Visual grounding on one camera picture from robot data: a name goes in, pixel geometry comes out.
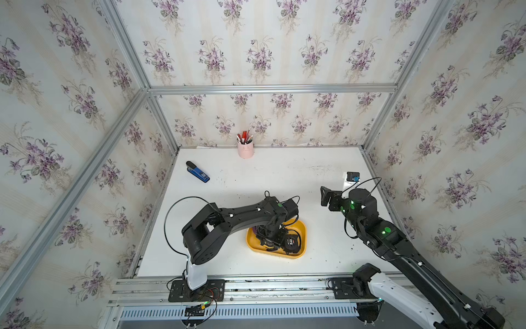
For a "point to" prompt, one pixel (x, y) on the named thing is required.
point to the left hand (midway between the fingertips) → (276, 246)
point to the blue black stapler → (196, 172)
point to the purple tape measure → (255, 229)
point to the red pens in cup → (244, 139)
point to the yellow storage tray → (253, 245)
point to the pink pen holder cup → (246, 151)
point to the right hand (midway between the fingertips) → (335, 188)
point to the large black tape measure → (292, 243)
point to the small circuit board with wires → (198, 310)
